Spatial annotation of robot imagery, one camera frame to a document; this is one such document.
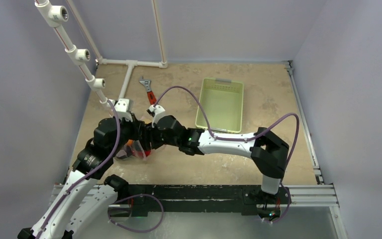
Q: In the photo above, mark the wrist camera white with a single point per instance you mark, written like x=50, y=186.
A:
x=121, y=108
x=156, y=112

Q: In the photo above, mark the aluminium frame rail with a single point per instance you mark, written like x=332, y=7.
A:
x=321, y=195

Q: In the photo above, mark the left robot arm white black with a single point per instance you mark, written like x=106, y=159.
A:
x=70, y=213

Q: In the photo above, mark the red handled adjustable wrench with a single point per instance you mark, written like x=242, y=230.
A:
x=147, y=85

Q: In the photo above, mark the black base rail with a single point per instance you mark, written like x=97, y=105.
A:
x=247, y=200

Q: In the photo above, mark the clear zip top bag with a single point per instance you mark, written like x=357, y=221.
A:
x=125, y=152

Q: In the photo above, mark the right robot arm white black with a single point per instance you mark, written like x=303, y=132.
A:
x=268, y=151

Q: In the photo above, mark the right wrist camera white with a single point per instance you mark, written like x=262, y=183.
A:
x=156, y=112

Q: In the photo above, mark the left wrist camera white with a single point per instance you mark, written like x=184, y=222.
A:
x=121, y=108

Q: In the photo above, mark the white pvc pipe frame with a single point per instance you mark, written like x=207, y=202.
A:
x=56, y=15

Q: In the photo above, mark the green perforated basket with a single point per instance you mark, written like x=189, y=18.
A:
x=222, y=101

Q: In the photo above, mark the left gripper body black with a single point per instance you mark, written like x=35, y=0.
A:
x=129, y=130

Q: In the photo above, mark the red tomato toy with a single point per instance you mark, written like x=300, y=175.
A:
x=140, y=153

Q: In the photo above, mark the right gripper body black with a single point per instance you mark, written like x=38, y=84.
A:
x=149, y=133

